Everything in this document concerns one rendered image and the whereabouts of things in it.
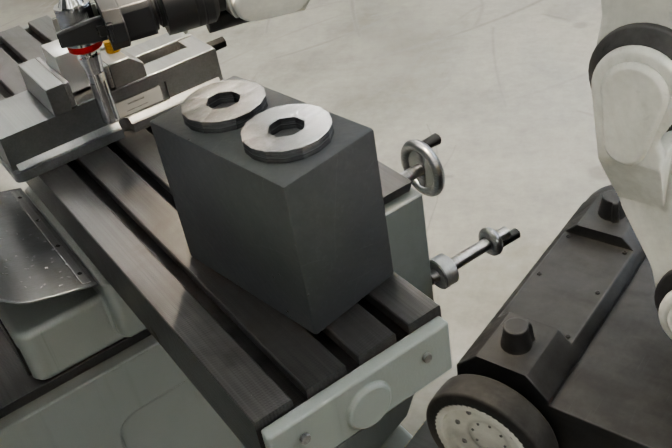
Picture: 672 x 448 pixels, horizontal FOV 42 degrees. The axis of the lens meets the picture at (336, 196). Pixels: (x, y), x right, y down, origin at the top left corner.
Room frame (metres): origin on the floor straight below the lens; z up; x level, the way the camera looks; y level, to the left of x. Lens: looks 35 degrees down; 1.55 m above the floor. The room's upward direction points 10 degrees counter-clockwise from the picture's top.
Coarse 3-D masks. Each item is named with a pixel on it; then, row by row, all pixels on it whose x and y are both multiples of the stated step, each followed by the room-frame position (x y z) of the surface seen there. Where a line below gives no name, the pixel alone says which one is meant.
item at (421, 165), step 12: (408, 144) 1.38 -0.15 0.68; (420, 144) 1.36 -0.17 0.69; (432, 144) 1.36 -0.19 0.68; (408, 156) 1.39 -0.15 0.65; (420, 156) 1.35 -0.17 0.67; (432, 156) 1.33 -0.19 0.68; (408, 168) 1.36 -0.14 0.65; (420, 168) 1.35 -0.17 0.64; (432, 168) 1.32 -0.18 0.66; (420, 180) 1.36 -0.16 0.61; (432, 180) 1.33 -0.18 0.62; (444, 180) 1.31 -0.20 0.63; (420, 192) 1.36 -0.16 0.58; (432, 192) 1.33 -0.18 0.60
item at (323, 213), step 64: (192, 128) 0.78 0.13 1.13; (256, 128) 0.74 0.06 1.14; (320, 128) 0.72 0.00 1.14; (192, 192) 0.78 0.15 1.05; (256, 192) 0.68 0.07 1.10; (320, 192) 0.67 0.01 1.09; (192, 256) 0.82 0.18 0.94; (256, 256) 0.71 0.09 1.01; (320, 256) 0.66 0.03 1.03; (384, 256) 0.72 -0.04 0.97; (320, 320) 0.65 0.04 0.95
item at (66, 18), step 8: (88, 0) 1.10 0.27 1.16; (56, 8) 1.09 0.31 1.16; (72, 8) 1.08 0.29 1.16; (80, 8) 1.08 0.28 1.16; (88, 8) 1.09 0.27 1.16; (56, 16) 1.08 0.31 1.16; (64, 16) 1.08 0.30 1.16; (72, 16) 1.07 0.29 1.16; (80, 16) 1.08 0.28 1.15; (88, 16) 1.08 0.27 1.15; (64, 24) 1.08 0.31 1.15; (72, 24) 1.07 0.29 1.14; (72, 48) 1.08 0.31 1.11
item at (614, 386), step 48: (576, 240) 1.13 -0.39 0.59; (624, 240) 1.09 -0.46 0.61; (528, 288) 1.03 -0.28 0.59; (576, 288) 1.02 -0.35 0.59; (624, 288) 1.02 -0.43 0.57; (480, 336) 0.96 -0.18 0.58; (528, 336) 0.89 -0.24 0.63; (576, 336) 0.91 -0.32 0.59; (624, 336) 0.92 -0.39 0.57; (528, 384) 0.83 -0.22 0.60; (576, 384) 0.84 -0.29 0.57; (624, 384) 0.83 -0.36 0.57; (576, 432) 0.79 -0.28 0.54; (624, 432) 0.75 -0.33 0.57
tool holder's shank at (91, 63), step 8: (80, 56) 1.09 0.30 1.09; (88, 56) 1.09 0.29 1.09; (96, 56) 1.09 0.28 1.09; (88, 64) 1.08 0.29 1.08; (96, 64) 1.09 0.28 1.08; (88, 72) 1.09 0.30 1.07; (96, 72) 1.09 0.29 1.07; (104, 72) 1.10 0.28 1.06; (88, 80) 1.09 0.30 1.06; (96, 80) 1.09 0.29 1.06; (104, 80) 1.09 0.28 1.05; (96, 88) 1.09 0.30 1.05; (104, 88) 1.09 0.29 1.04; (96, 96) 1.09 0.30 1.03; (104, 96) 1.09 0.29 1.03; (112, 96) 1.10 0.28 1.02; (104, 104) 1.09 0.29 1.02; (112, 104) 1.09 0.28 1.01; (104, 112) 1.09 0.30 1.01; (112, 112) 1.09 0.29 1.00; (104, 120) 1.09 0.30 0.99; (112, 120) 1.09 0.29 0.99
